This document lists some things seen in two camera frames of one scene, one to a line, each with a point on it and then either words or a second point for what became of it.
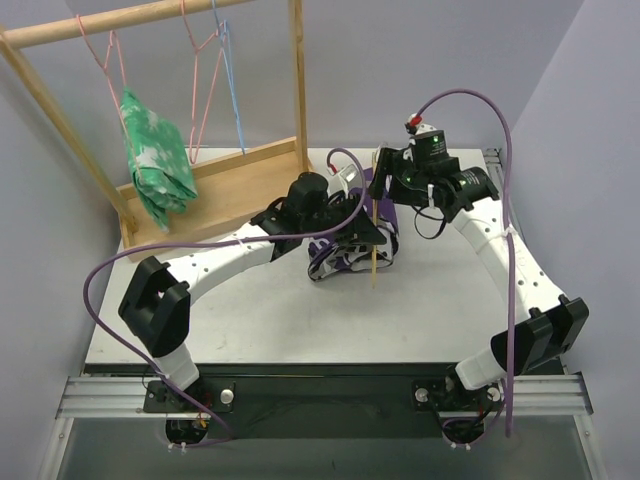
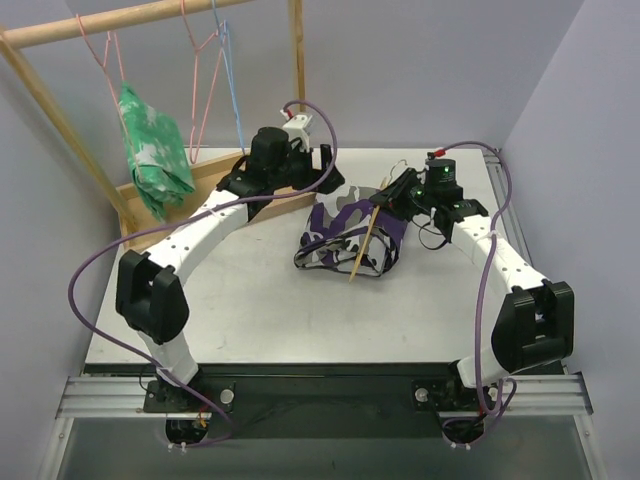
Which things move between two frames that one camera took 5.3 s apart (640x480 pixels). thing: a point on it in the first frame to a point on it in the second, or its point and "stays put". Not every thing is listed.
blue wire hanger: [225, 40] stays put
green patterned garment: [162, 174] stays put
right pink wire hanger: [219, 36] stays put
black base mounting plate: [325, 406] stays put
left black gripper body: [361, 232] to [314, 170]
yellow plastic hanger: [374, 209] to [367, 233]
